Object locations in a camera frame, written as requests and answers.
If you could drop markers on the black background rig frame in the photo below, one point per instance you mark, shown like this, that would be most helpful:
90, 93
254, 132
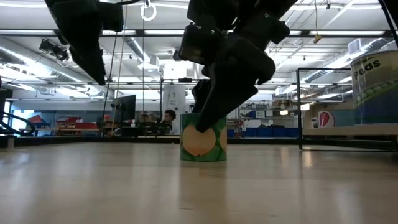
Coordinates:
174, 80

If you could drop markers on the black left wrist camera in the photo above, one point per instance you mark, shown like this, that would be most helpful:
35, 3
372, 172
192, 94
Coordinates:
112, 15

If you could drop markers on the person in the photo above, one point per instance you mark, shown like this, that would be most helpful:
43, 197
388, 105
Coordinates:
169, 117

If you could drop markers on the black monitor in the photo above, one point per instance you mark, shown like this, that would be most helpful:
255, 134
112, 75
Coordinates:
126, 109

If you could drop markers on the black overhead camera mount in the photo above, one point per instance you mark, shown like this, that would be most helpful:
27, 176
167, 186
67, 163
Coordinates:
53, 49

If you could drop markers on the white pillar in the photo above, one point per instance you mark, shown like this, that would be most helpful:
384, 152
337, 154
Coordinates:
174, 96

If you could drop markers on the red tool cart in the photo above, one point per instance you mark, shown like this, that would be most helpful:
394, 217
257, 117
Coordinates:
74, 125

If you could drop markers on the black metal shelf frame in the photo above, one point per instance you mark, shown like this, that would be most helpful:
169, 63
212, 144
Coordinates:
299, 109

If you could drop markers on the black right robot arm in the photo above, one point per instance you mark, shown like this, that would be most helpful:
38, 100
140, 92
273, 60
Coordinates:
217, 9

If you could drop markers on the peas label can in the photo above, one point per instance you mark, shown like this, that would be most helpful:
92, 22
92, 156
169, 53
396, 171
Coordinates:
374, 93

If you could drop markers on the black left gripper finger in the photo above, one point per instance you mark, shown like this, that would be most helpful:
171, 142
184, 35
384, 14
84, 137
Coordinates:
91, 67

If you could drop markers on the light wooden shelf board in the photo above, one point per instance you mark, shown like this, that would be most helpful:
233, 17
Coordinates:
357, 129

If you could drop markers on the blue storage bin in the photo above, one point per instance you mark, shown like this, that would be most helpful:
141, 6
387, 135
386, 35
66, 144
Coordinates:
266, 132
250, 132
287, 132
230, 133

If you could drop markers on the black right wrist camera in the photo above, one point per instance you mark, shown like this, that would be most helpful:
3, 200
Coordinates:
199, 43

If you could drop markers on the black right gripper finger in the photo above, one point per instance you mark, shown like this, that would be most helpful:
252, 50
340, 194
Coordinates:
227, 102
199, 96

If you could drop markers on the silver ventilation duct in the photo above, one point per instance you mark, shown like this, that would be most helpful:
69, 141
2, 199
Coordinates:
136, 46

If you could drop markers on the mixed fruit label can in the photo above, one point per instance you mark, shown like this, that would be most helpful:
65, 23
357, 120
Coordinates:
199, 146

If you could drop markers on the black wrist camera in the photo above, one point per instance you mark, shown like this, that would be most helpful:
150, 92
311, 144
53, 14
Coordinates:
199, 43
112, 15

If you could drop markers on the small grey post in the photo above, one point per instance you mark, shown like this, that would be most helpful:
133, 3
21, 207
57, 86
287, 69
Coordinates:
11, 142

